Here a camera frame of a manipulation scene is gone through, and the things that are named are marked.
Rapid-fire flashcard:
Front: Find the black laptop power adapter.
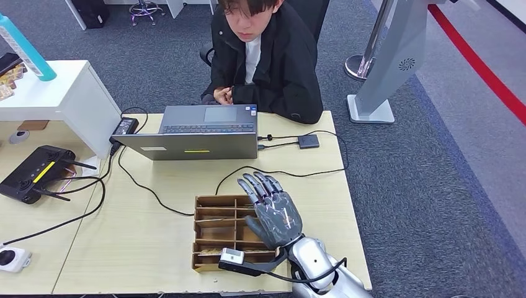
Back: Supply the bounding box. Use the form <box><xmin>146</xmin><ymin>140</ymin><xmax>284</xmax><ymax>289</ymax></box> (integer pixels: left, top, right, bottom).
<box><xmin>112</xmin><ymin>117</ymin><xmax>140</xmax><ymax>137</ymax></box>

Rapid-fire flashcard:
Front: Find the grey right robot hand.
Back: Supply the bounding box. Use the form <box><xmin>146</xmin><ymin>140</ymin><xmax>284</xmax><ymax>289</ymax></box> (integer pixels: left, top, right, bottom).
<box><xmin>237</xmin><ymin>171</ymin><xmax>304</xmax><ymax>251</ymax></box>

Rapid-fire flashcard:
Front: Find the small round white puck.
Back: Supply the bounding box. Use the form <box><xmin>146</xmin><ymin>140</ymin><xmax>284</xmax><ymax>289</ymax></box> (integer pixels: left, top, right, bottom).
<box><xmin>9</xmin><ymin>130</ymin><xmax>31</xmax><ymax>145</ymax></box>

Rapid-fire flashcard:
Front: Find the black camera bracket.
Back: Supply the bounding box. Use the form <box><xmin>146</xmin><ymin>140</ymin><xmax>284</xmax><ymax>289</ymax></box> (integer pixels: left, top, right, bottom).
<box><xmin>218</xmin><ymin>248</ymin><xmax>290</xmax><ymax>277</ymax></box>

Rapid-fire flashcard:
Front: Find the grey kiosk stand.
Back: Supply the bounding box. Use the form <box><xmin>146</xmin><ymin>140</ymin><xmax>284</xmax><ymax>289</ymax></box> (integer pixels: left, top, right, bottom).
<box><xmin>346</xmin><ymin>0</ymin><xmax>448</xmax><ymax>125</ymax></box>

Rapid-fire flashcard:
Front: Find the white power strip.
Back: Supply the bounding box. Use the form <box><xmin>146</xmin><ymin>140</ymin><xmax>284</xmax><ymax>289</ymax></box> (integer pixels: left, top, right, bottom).
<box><xmin>0</xmin><ymin>245</ymin><xmax>33</xmax><ymax>274</ymax></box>

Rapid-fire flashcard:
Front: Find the short black hub cable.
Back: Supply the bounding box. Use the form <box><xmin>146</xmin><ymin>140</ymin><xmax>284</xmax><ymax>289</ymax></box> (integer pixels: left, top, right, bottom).
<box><xmin>257</xmin><ymin>141</ymin><xmax>300</xmax><ymax>151</ymax></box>

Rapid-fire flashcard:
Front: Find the small black USB hub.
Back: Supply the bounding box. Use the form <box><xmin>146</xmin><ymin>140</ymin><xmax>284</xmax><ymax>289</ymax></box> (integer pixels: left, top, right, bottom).
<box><xmin>297</xmin><ymin>134</ymin><xmax>320</xmax><ymax>150</ymax></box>

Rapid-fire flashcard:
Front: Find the stack of yellow cards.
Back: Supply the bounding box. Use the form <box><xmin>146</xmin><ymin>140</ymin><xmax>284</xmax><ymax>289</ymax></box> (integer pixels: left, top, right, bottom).
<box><xmin>0</xmin><ymin>63</ymin><xmax>29</xmax><ymax>102</ymax></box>

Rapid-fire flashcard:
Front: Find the grey laptop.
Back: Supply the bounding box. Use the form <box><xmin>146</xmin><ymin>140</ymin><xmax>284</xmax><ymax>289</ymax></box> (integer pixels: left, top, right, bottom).
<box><xmin>112</xmin><ymin>104</ymin><xmax>259</xmax><ymax>161</ymax></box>

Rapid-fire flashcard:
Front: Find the thin black adapter cable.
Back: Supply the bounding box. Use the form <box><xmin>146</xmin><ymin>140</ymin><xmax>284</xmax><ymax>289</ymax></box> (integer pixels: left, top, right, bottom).
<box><xmin>120</xmin><ymin>107</ymin><xmax>149</xmax><ymax>135</ymax></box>

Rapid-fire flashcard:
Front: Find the black router cable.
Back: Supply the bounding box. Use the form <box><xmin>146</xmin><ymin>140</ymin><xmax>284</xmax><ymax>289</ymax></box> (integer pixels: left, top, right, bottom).
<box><xmin>53</xmin><ymin>153</ymin><xmax>114</xmax><ymax>196</ymax></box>

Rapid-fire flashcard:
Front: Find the black cabinet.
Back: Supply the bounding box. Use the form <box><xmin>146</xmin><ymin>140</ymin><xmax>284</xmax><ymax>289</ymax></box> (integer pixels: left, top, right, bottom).
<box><xmin>70</xmin><ymin>0</ymin><xmax>110</xmax><ymax>30</ymax></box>

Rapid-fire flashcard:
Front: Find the person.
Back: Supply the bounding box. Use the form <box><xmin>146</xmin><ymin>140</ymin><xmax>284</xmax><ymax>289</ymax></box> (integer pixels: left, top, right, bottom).
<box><xmin>200</xmin><ymin>0</ymin><xmax>324</xmax><ymax>125</ymax></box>

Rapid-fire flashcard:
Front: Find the person's right hand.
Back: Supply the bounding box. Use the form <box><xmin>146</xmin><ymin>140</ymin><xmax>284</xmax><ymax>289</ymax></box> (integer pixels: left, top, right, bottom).
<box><xmin>213</xmin><ymin>86</ymin><xmax>234</xmax><ymax>106</ymax></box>

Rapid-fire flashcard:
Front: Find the black router with yellow stripe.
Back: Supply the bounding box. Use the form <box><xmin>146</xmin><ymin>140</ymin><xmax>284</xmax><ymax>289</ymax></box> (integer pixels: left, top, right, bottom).
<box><xmin>0</xmin><ymin>145</ymin><xmax>97</xmax><ymax>205</ymax></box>

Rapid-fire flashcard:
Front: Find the chrome stool base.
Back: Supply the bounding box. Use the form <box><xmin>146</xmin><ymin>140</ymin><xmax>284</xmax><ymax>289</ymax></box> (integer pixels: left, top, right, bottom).
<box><xmin>128</xmin><ymin>0</ymin><xmax>166</xmax><ymax>27</ymax></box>

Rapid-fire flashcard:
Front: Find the black mains cable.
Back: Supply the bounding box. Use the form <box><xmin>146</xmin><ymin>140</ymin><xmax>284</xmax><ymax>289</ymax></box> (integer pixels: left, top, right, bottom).
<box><xmin>110</xmin><ymin>142</ymin><xmax>195</xmax><ymax>217</ymax></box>

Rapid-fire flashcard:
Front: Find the white paper slip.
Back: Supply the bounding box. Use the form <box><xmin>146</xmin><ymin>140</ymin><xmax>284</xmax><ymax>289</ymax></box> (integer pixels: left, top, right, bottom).
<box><xmin>74</xmin><ymin>155</ymin><xmax>102</xmax><ymax>178</ymax></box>

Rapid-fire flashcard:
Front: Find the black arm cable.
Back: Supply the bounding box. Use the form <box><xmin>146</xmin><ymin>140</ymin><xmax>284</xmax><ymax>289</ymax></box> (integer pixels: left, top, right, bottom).
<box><xmin>262</xmin><ymin>256</ymin><xmax>349</xmax><ymax>285</ymax></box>

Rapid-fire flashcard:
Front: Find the black power strip cable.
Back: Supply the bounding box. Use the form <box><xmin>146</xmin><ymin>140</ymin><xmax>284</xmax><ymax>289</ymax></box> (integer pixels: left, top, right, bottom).
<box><xmin>2</xmin><ymin>176</ymin><xmax>107</xmax><ymax>246</ymax></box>

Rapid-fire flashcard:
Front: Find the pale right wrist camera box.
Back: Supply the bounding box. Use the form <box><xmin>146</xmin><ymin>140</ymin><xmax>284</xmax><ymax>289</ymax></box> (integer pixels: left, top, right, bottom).
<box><xmin>218</xmin><ymin>248</ymin><xmax>246</xmax><ymax>266</ymax></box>

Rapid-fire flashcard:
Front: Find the white desk leg panel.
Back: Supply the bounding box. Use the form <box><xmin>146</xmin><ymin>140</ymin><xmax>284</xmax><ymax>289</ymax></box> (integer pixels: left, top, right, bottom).
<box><xmin>165</xmin><ymin>0</ymin><xmax>216</xmax><ymax>19</ymax></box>
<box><xmin>64</xmin><ymin>0</ymin><xmax>88</xmax><ymax>31</ymax></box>

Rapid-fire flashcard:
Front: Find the chrome stanchion post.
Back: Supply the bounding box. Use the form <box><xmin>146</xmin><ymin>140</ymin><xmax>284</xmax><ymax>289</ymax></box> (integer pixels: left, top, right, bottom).
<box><xmin>344</xmin><ymin>0</ymin><xmax>393</xmax><ymax>82</ymax></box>

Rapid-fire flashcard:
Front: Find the teal bottle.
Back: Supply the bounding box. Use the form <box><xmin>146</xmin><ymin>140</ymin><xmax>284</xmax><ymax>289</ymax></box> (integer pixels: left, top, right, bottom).
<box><xmin>0</xmin><ymin>12</ymin><xmax>58</xmax><ymax>82</ymax></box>

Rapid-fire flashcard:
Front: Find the brown cardboard piece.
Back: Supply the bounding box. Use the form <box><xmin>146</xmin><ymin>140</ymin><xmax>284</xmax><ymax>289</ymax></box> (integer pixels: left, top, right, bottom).
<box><xmin>17</xmin><ymin>120</ymin><xmax>50</xmax><ymax>132</ymax></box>

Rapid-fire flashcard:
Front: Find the wooden card organizer box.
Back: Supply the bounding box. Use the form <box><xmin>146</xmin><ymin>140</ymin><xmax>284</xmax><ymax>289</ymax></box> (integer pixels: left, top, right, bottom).
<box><xmin>192</xmin><ymin>194</ymin><xmax>278</xmax><ymax>273</ymax></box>

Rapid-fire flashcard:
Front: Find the white desk shelf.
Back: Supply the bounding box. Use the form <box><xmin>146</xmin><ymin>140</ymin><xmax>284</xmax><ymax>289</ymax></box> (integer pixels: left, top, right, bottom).
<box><xmin>0</xmin><ymin>60</ymin><xmax>122</xmax><ymax>160</ymax></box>

